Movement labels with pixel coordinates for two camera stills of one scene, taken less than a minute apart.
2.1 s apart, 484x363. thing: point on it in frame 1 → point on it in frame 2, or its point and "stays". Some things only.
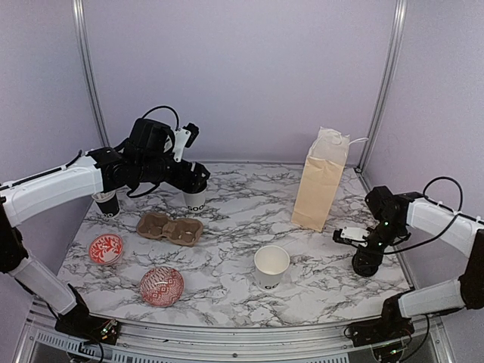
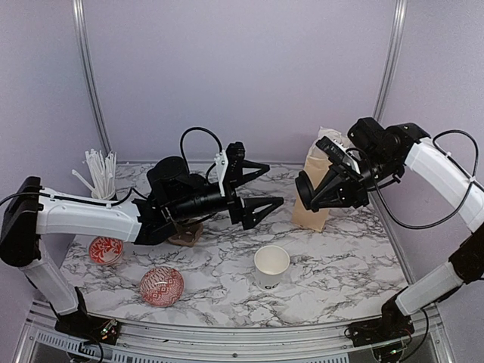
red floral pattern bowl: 106,249 stays
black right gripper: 378,254 → 349,193
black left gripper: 194,181 → 240,214
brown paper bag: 320,178 stays
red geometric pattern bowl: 162,286 stays
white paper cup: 271,262 stays
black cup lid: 366,261 → 305,189
